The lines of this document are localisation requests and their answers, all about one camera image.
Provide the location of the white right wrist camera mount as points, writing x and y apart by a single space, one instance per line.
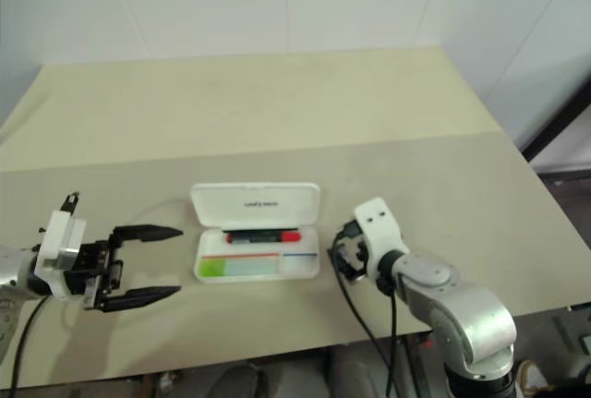
381 232

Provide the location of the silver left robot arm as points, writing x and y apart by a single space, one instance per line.
11 273

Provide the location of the brown table leg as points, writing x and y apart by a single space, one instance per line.
148 386

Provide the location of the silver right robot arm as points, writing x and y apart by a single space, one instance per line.
461 315

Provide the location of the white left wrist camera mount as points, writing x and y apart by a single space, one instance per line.
55 245

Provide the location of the red and black marker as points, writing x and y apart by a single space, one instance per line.
263 237

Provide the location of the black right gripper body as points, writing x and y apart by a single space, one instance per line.
355 255

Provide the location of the white hinged pencil case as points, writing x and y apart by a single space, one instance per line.
258 204

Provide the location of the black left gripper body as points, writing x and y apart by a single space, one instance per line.
94 268

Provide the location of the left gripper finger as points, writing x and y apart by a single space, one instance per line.
143 295
148 232

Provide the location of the dark rounded shape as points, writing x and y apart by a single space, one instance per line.
242 382

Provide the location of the black metal frame bar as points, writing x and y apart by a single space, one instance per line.
558 125

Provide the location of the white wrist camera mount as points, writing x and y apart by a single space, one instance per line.
381 232
55 245

